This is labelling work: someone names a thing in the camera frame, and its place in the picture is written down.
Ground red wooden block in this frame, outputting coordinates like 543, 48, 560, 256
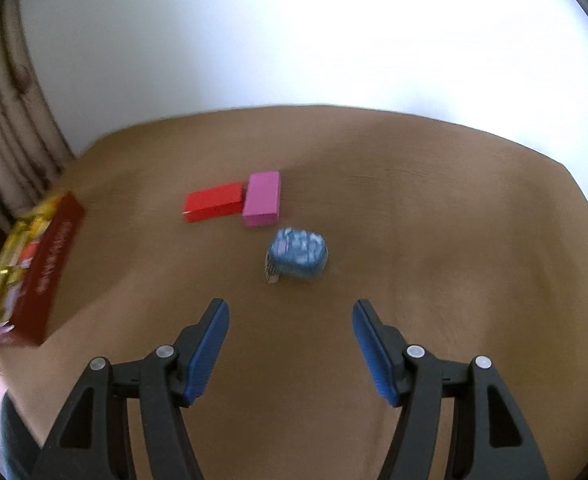
183, 182, 245, 222

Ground person's blue jeans leg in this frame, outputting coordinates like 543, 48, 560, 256
1, 393, 41, 480

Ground red gold tin box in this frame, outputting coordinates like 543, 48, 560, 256
0, 192, 85, 347

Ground pink wooden block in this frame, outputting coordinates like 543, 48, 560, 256
242, 171, 281, 228

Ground blue patterned keychain pouch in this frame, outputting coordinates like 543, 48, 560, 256
265, 228, 329, 284

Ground beige patterned curtain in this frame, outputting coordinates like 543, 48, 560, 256
0, 0, 73, 232

